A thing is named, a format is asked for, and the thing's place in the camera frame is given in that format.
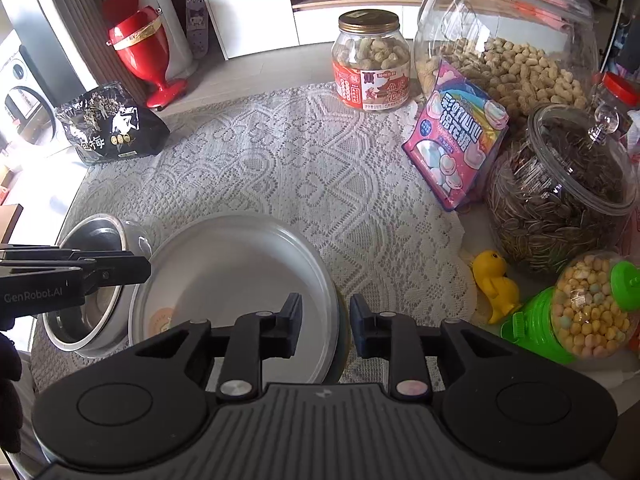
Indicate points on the pink marshmallow bag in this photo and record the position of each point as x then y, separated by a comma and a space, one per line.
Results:
450, 145

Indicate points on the yellow duck toy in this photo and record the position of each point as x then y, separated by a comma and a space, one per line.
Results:
495, 285

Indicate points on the white ceramic bowl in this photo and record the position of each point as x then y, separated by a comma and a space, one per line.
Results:
136, 240

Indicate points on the white wooden tv cabinet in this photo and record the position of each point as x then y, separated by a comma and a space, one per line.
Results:
250, 5

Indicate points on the labelled peanut jar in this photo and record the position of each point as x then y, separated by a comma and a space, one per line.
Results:
370, 60

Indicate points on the white washing machine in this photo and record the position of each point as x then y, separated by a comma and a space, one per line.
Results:
20, 95

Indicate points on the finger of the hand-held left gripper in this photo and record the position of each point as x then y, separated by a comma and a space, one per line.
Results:
60, 251
120, 272

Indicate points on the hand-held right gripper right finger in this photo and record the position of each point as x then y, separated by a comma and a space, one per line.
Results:
356, 325

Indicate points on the person's left hand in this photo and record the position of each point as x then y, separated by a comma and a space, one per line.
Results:
9, 385

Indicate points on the black snack bag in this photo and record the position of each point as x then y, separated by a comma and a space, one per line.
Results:
110, 130

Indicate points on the white lace tablecloth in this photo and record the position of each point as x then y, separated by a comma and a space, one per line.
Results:
280, 175

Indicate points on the red vase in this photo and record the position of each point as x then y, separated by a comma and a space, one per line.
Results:
142, 45

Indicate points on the large clear peanut jar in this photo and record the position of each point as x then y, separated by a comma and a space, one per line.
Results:
505, 20

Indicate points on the green candy jar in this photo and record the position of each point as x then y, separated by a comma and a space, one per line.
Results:
590, 305

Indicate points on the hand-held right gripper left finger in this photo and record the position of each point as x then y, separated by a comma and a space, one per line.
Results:
296, 320

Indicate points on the stainless steel bowl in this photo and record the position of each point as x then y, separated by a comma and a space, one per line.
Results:
95, 230

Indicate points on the clear sunflower seed jar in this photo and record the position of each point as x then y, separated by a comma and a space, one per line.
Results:
550, 200

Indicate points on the red lid jar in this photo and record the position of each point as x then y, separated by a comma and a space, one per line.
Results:
620, 90

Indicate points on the white plate with red print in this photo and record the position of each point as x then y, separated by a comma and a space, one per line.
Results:
225, 270

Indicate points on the patterned skateboard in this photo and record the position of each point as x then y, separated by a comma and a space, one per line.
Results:
196, 15

